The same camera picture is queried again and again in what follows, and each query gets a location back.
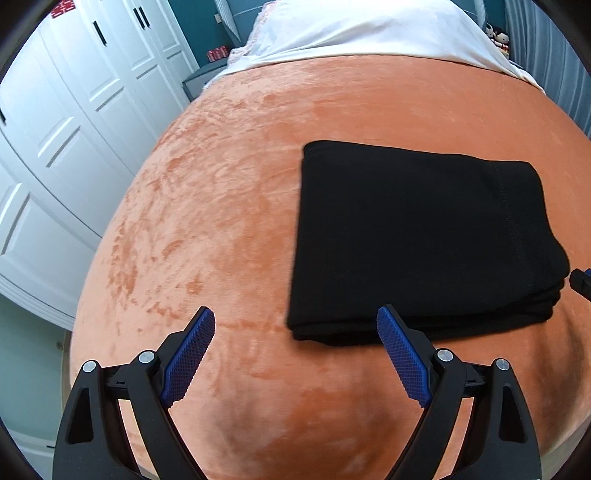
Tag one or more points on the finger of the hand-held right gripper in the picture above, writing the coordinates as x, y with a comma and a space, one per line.
581, 284

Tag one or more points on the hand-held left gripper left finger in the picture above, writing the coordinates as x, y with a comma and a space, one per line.
191, 355

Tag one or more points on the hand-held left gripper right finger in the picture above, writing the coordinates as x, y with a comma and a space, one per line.
404, 355

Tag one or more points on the black pants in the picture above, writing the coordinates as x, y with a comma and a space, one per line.
415, 230

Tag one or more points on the orange plush blanket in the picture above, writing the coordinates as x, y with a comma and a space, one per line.
207, 207

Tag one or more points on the grey blue curtain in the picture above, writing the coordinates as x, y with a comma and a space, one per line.
554, 55

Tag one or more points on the grey nightstand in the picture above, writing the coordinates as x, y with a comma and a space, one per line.
198, 83

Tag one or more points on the white wardrobe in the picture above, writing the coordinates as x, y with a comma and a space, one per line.
69, 92

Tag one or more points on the row of red cans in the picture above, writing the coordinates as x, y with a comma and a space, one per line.
218, 53

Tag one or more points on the white pillow cover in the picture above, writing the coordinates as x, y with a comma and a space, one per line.
369, 27

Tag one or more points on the pink lace pillow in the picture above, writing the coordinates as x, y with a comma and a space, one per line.
258, 32

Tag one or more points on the red paper decoration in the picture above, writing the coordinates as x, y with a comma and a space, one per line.
63, 7

